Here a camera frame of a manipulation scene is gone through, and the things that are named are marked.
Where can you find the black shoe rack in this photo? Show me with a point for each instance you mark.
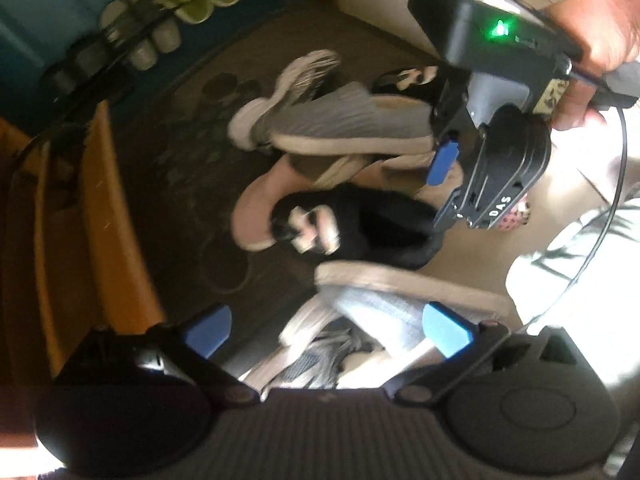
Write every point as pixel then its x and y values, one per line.
pixel 95 60

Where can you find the person's leaf print clothing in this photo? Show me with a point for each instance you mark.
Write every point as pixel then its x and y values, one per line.
pixel 575 270

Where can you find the white grey sneaker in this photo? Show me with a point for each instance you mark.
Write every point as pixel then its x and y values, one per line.
pixel 310 360
pixel 300 80

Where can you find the black furry panda slipper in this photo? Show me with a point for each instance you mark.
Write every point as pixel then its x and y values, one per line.
pixel 395 89
pixel 380 230

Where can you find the pink padded slipper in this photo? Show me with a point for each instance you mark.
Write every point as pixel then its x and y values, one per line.
pixel 390 172
pixel 255 205

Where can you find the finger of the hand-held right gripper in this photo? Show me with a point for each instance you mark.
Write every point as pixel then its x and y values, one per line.
pixel 446 211
pixel 442 162

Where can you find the brown mouse print mat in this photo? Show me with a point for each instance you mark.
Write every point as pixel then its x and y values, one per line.
pixel 175 170

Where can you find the person's right hand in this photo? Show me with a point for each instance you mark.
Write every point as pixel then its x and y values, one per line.
pixel 610 25

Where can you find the orange wooden cabinet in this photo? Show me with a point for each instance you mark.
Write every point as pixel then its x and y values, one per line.
pixel 100 210

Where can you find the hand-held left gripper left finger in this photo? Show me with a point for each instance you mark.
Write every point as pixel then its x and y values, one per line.
pixel 210 331

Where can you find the grey furry slipper beige sole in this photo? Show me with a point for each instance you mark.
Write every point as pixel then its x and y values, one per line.
pixel 380 310
pixel 340 120

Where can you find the pale grey slipper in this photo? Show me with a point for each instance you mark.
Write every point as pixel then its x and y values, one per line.
pixel 112 20
pixel 167 34
pixel 142 52

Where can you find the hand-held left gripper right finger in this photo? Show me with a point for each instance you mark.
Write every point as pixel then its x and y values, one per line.
pixel 446 332

